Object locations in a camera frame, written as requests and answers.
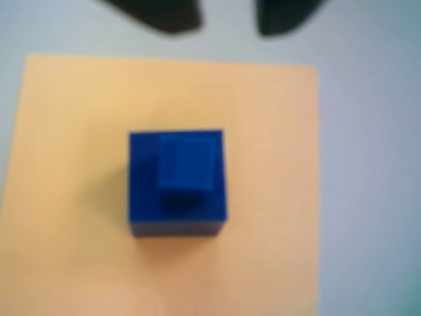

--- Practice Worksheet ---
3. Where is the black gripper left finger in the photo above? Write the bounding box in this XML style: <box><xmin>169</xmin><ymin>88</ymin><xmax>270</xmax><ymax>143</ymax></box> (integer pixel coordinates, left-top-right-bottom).
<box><xmin>95</xmin><ymin>0</ymin><xmax>202</xmax><ymax>34</ymax></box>

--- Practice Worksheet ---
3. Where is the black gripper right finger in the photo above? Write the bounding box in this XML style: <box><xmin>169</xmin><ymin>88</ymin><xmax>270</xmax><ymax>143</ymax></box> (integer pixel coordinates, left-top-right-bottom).
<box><xmin>256</xmin><ymin>0</ymin><xmax>330</xmax><ymax>36</ymax></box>

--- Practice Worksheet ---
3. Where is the tiny blue cube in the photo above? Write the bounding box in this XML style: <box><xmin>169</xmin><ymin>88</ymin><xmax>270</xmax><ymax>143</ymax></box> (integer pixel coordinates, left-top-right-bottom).
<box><xmin>157</xmin><ymin>133</ymin><xmax>220</xmax><ymax>211</ymax></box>

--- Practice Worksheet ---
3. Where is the small blue cube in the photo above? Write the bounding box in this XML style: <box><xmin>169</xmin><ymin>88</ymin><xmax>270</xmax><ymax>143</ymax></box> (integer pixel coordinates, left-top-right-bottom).
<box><xmin>127</xmin><ymin>128</ymin><xmax>230</xmax><ymax>238</ymax></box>

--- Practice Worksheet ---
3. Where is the orange paper square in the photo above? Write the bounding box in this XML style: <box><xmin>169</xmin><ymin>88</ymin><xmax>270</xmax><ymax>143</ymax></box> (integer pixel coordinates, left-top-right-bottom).
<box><xmin>0</xmin><ymin>52</ymin><xmax>320</xmax><ymax>316</ymax></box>

